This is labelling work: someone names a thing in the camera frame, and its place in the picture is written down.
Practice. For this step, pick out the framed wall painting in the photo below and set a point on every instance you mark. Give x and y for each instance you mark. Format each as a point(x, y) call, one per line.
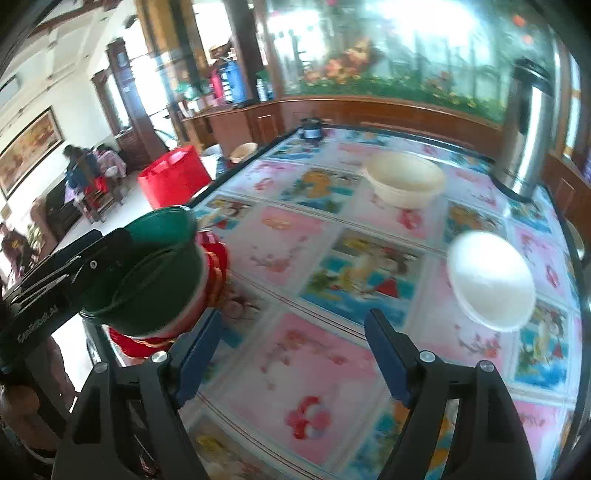
point(30, 147)

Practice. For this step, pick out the blue thermos jug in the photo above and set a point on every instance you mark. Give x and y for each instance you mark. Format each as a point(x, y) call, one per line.
point(231, 83)

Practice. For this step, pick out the glass artificial flower display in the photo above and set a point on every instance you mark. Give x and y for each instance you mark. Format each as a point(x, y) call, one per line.
point(392, 50)

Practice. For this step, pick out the white bowl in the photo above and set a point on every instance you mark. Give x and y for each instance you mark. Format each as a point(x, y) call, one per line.
point(491, 281)

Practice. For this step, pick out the red shopping bag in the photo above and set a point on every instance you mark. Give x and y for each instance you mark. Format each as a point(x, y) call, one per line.
point(173, 180)

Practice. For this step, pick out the wooden counter cabinet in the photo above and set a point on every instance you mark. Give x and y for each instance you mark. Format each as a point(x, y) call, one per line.
point(286, 115)

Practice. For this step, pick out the person's left hand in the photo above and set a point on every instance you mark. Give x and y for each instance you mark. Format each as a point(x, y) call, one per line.
point(21, 410)

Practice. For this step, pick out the dark sofa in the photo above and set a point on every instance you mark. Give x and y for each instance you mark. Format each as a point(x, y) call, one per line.
point(57, 212)

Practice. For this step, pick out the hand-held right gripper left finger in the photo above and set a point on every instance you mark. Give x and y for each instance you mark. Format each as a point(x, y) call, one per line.
point(198, 364)

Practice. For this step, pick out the green bowl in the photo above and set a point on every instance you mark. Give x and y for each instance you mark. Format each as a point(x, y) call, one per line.
point(152, 286)

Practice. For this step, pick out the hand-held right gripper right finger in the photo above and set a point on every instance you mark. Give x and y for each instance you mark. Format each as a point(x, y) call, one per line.
point(388, 364)

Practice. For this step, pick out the cream bowl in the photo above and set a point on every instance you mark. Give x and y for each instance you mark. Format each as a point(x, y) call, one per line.
point(242, 152)
point(406, 182)

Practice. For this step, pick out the fruit print tablecloth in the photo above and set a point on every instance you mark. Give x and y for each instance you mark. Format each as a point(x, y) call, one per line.
point(323, 221)

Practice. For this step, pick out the white plastic bottle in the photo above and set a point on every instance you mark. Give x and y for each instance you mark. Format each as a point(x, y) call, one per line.
point(261, 87)

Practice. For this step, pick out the green plastic bag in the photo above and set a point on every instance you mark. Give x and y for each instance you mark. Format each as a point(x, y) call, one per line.
point(190, 91)

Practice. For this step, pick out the wooden door frame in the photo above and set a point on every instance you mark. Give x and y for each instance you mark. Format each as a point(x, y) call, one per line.
point(131, 110)

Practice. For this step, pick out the stainless steel thermos pot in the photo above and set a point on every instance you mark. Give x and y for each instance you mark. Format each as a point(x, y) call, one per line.
point(531, 138)

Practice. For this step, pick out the black electric motor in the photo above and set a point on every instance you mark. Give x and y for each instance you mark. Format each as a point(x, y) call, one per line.
point(311, 130)

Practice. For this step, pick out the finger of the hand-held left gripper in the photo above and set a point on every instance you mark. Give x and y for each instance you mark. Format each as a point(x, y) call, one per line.
point(101, 256)

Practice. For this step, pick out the red drink bottle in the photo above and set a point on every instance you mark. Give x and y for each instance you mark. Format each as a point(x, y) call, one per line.
point(216, 88)

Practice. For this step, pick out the black framed table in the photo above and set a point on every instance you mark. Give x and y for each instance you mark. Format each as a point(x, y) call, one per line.
point(94, 346)

